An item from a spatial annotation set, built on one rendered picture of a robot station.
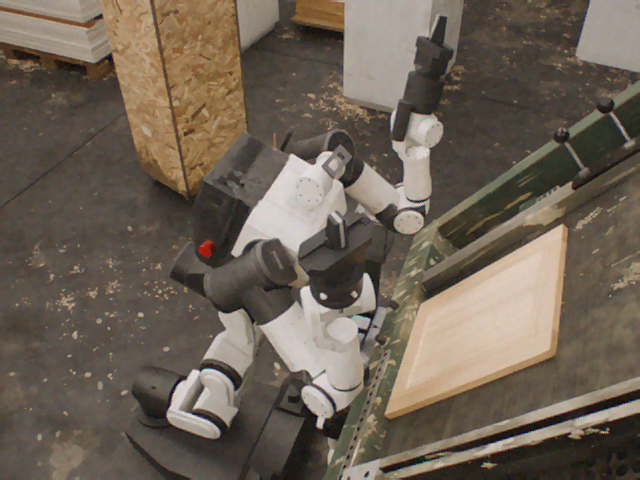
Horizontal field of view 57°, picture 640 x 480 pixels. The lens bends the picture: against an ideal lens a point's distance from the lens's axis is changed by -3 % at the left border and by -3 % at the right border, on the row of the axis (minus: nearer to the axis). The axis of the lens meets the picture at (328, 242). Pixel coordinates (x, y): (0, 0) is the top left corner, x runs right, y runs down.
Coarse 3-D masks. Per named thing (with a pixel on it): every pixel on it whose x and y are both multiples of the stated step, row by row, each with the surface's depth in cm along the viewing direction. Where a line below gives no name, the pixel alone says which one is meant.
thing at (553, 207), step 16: (608, 176) 131; (624, 176) 129; (560, 192) 141; (576, 192) 136; (592, 192) 135; (528, 208) 149; (544, 208) 143; (560, 208) 140; (512, 224) 151; (528, 224) 147; (544, 224) 145; (480, 240) 160; (496, 240) 153; (512, 240) 152; (464, 256) 161; (480, 256) 159; (432, 272) 171; (448, 272) 166; (432, 288) 173
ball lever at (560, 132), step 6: (558, 132) 135; (564, 132) 135; (558, 138) 135; (564, 138) 135; (564, 144) 136; (570, 150) 136; (576, 156) 135; (576, 162) 135; (582, 168) 135; (588, 168) 134; (582, 174) 135
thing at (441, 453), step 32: (544, 416) 91; (576, 416) 87; (608, 416) 81; (416, 448) 114; (448, 448) 106; (480, 448) 99; (512, 448) 93; (544, 448) 90; (576, 448) 87; (608, 448) 84
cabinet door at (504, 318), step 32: (512, 256) 144; (544, 256) 133; (480, 288) 148; (512, 288) 135; (544, 288) 124; (416, 320) 164; (448, 320) 150; (480, 320) 138; (512, 320) 127; (544, 320) 117; (416, 352) 152; (448, 352) 140; (480, 352) 129; (512, 352) 119; (544, 352) 111; (416, 384) 141; (448, 384) 130; (480, 384) 123
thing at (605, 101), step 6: (606, 96) 127; (600, 102) 127; (606, 102) 126; (612, 102) 127; (600, 108) 127; (606, 108) 127; (612, 108) 127; (612, 114) 127; (612, 120) 128; (618, 126) 127; (624, 132) 127; (624, 138) 127; (630, 138) 127; (624, 144) 127; (630, 144) 126; (636, 144) 125
